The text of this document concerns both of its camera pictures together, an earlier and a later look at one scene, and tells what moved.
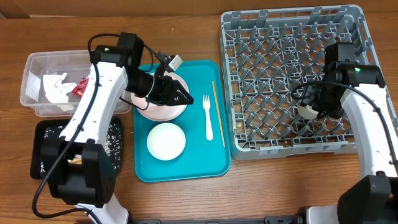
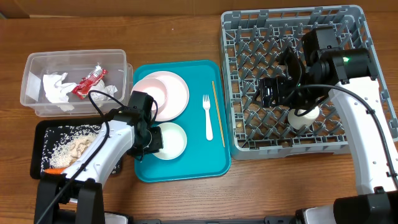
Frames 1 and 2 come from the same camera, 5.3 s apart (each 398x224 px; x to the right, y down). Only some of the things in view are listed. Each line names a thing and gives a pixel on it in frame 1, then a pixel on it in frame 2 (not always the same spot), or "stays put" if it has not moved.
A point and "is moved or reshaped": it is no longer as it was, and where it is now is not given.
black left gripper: [170, 93] -> [158, 145]
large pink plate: [163, 112] stays put
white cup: [307, 112] is moved or reshaped
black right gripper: [337, 112] -> [286, 87]
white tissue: [55, 89] stays put
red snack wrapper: [79, 89] stays put
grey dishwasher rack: [267, 52] stays put
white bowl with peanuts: [166, 141] stays put
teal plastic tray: [206, 153] stays put
